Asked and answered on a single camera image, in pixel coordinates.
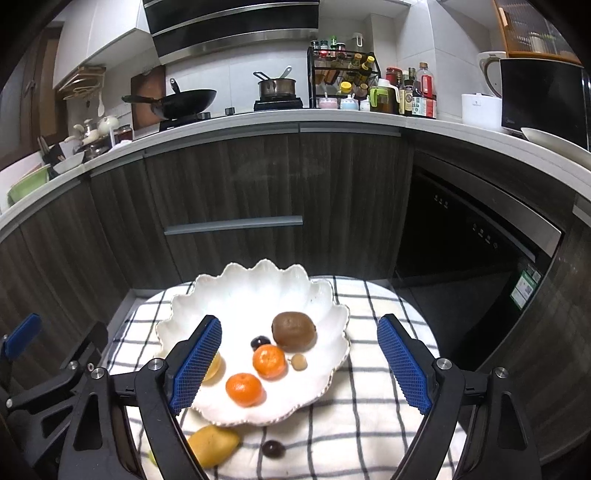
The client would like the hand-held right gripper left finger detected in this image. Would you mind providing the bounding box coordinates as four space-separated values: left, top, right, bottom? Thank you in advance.
58 315 223 480

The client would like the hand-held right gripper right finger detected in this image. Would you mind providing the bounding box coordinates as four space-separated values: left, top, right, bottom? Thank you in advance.
376 314 542 480

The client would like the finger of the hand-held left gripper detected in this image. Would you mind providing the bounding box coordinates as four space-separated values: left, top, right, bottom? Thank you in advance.
7 322 109 455
0 314 43 398

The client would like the yellow pear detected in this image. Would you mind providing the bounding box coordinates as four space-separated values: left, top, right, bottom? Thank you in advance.
202 352 222 384

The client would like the orange mandarin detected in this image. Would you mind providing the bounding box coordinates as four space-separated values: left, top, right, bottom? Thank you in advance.
225 373 266 408
252 344 287 380

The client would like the white scalloped bowl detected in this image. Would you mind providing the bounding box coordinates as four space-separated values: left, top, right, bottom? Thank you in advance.
154 258 352 428

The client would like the brown kiwi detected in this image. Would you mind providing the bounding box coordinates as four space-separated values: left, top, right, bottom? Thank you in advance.
271 311 318 352

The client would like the checked white cloth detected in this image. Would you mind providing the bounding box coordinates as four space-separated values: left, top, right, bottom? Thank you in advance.
99 275 467 480

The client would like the yellow mango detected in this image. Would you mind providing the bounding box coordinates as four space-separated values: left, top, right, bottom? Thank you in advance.
187 425 242 469

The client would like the black dishwasher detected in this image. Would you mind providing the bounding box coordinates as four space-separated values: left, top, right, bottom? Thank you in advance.
392 152 565 365

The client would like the green energy label sticker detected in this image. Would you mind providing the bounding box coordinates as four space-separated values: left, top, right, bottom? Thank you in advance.
512 270 542 311

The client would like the green bowl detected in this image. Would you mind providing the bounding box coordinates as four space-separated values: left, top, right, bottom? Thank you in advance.
7 164 51 204

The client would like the small white bowl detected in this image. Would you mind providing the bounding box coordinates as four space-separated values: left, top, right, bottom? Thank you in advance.
54 151 85 174

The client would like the dark wood base cabinet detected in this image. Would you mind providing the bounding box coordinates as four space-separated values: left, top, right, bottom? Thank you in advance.
0 113 591 462

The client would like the brown door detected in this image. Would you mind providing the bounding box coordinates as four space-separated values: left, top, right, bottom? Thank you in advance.
0 23 63 171

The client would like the white box appliance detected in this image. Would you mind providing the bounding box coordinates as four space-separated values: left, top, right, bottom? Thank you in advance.
462 92 502 131

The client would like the white plate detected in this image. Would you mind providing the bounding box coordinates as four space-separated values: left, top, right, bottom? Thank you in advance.
521 127 591 171

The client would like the black wok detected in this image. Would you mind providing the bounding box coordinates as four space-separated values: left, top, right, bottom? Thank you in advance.
121 78 218 121

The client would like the red label bottle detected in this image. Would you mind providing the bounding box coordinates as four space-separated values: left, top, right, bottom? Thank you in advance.
418 62 437 119

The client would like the black induction hob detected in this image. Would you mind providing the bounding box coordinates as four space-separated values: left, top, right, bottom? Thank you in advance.
254 97 304 110

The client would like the brown cutting board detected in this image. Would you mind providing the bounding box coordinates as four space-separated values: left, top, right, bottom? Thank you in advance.
130 65 167 132

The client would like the steel saucepan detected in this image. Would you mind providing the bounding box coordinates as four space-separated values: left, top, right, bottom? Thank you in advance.
253 66 297 101

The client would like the black microwave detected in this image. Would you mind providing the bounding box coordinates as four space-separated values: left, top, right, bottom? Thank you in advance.
500 58 591 151

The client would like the black spice rack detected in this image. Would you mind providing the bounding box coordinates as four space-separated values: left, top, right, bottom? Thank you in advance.
307 46 382 109

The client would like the white kettle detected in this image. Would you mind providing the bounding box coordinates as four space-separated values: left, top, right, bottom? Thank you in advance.
477 51 507 97

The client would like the white upper cabinet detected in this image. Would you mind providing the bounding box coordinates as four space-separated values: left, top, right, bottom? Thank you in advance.
53 0 151 90

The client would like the black range hood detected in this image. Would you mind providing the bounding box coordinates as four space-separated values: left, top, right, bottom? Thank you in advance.
142 0 321 58

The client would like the wooden ribbed glass cabinet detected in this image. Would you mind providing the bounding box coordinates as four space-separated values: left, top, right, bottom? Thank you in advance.
492 0 583 61

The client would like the grey drawer handle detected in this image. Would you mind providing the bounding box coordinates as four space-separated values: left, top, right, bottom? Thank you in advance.
164 215 304 236

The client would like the wooden wall rack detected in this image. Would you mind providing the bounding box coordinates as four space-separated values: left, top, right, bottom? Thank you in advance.
58 66 107 100

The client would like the oil bottle with green handle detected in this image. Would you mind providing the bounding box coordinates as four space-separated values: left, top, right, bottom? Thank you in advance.
368 79 400 114

